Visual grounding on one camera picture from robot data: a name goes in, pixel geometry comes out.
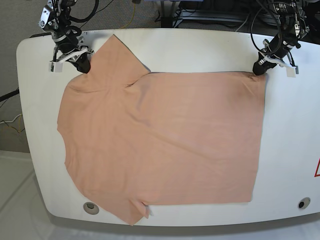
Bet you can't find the peach orange T-shirt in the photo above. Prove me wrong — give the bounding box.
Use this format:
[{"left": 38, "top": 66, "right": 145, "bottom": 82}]
[{"left": 57, "top": 36, "right": 266, "bottom": 225}]

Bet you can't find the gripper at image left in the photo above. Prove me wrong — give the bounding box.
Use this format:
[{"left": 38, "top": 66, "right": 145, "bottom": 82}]
[{"left": 52, "top": 35, "right": 94, "bottom": 74}]

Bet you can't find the right table cable grommet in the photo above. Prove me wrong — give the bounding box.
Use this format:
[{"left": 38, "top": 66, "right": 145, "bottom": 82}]
[{"left": 297, "top": 197, "right": 311, "bottom": 210}]

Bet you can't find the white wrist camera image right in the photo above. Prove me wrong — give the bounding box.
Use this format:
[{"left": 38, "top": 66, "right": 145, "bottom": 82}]
[{"left": 286, "top": 65, "right": 299, "bottom": 78}]

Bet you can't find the black bar at left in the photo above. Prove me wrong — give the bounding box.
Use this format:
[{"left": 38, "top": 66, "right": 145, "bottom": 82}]
[{"left": 0, "top": 88, "right": 20, "bottom": 102}]

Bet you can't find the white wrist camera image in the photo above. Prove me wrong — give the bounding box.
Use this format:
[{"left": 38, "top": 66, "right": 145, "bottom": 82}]
[
  {"left": 286, "top": 65, "right": 299, "bottom": 78},
  {"left": 48, "top": 61, "right": 63, "bottom": 73}
]

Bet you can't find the yellow floor cable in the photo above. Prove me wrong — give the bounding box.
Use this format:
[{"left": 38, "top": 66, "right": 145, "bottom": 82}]
[{"left": 120, "top": 3, "right": 137, "bottom": 30}]

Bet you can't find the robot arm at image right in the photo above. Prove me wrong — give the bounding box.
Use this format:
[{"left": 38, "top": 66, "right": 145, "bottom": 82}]
[{"left": 250, "top": 0, "right": 310, "bottom": 78}]

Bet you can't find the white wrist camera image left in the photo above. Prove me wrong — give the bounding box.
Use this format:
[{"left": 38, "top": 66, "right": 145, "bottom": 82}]
[{"left": 48, "top": 61, "right": 63, "bottom": 73}]

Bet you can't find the white floor cable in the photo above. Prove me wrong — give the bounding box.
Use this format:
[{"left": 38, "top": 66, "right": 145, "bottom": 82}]
[{"left": 4, "top": 113, "right": 23, "bottom": 125}]

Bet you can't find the black strip behind table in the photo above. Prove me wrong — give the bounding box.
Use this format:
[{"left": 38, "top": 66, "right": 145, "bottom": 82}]
[{"left": 30, "top": 31, "right": 66, "bottom": 39}]

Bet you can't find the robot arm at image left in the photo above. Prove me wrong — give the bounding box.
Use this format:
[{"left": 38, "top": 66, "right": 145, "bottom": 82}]
[{"left": 38, "top": 0, "right": 99, "bottom": 74}]

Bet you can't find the black floor cable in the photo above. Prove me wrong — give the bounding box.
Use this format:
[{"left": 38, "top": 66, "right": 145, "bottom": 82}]
[{"left": 76, "top": 0, "right": 117, "bottom": 33}]

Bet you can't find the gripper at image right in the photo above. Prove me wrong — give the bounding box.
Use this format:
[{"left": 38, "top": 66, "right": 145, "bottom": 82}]
[{"left": 252, "top": 35, "right": 297, "bottom": 75}]

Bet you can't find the black desk leg base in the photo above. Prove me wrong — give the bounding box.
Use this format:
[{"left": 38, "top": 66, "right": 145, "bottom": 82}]
[{"left": 159, "top": 0, "right": 176, "bottom": 28}]

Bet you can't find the aluminium frame rail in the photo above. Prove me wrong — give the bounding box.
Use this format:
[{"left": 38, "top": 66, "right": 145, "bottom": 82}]
[{"left": 179, "top": 9, "right": 277, "bottom": 33}]

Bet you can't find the left table cable grommet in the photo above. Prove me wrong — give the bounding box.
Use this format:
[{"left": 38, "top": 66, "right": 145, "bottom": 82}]
[{"left": 83, "top": 202, "right": 100, "bottom": 215}]

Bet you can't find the table cable grommet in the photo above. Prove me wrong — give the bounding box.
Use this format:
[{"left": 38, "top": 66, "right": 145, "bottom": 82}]
[
  {"left": 83, "top": 202, "right": 100, "bottom": 215},
  {"left": 297, "top": 197, "right": 311, "bottom": 210}
]

